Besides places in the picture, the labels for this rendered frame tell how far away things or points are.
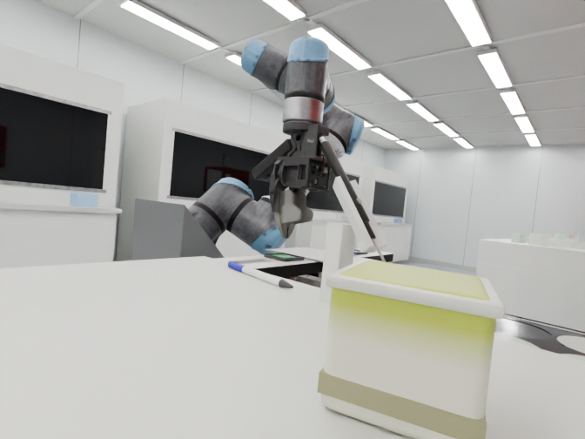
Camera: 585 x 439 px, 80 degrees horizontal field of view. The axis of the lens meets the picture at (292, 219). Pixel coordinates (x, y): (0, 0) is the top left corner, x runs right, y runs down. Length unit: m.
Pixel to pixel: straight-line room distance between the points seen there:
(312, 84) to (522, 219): 8.00
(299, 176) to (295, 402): 0.47
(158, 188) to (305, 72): 3.13
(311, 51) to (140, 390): 0.59
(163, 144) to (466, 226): 6.83
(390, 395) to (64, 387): 0.15
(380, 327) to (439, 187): 8.76
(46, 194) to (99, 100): 0.89
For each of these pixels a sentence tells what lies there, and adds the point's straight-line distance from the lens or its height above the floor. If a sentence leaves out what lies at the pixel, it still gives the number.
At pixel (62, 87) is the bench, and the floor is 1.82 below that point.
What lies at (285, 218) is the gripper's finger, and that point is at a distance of 0.64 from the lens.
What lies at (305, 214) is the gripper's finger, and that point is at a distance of 0.66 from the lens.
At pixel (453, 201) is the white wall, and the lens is 8.79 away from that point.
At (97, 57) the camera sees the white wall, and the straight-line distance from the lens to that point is 4.58.
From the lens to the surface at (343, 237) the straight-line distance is 0.36.
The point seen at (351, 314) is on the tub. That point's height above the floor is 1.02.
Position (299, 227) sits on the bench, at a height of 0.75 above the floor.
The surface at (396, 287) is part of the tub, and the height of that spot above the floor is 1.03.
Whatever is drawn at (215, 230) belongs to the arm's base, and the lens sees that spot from 0.95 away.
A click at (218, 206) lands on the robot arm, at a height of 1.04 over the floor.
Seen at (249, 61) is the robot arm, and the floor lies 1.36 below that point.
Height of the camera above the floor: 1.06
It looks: 2 degrees down
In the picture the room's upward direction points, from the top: 5 degrees clockwise
